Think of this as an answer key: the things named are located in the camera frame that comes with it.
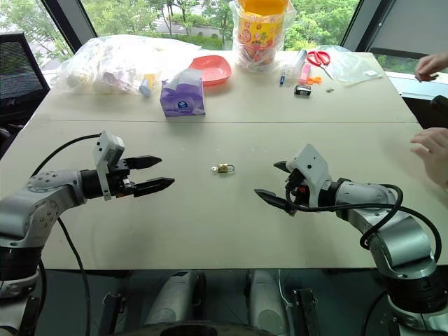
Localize empty clear plastic bag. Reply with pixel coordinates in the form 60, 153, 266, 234
316, 45, 385, 89

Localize clear bag of white items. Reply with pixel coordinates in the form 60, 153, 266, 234
51, 34, 169, 97

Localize red handled scissors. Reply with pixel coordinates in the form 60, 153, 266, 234
306, 50, 335, 81

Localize person's bare hand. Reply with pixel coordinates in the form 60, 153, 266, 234
409, 126, 448, 195
414, 51, 448, 83

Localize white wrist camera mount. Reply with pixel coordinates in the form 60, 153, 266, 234
92, 131, 126, 202
286, 143, 333, 208

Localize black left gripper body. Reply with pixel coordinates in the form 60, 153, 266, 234
111, 159, 138, 199

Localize clear plastic tube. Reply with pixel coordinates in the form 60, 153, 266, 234
283, 48, 309, 75

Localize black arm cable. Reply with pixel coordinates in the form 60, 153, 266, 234
284, 174, 443, 263
30, 134, 92, 336

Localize black mesh office chair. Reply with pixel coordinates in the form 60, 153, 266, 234
0, 31, 51, 150

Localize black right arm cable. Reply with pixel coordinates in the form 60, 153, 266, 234
284, 174, 443, 263

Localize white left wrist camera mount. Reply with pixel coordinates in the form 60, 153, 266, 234
92, 131, 126, 202

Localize blue and yellow glue stick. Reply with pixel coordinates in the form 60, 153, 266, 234
138, 73, 156, 97

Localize pink highlighter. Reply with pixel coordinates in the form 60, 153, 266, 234
297, 63, 312, 86

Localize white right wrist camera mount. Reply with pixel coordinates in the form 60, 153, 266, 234
286, 143, 333, 208

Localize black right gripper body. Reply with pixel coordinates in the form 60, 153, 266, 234
284, 167, 313, 212

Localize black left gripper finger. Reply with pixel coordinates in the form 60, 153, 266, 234
125, 155, 163, 172
133, 177, 176, 199

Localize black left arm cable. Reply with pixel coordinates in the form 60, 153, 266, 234
30, 134, 92, 336

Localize black rounded object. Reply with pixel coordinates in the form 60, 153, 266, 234
430, 94, 448, 116

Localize yellow candy bucket in bag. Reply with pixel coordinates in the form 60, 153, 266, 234
232, 0, 298, 74

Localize grey rounded robot leg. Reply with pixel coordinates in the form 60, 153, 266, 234
144, 269, 207, 327
244, 269, 292, 336

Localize red plastic bowl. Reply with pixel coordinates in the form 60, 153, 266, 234
188, 55, 233, 87

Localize purple tissue box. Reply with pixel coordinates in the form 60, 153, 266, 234
160, 68, 207, 118

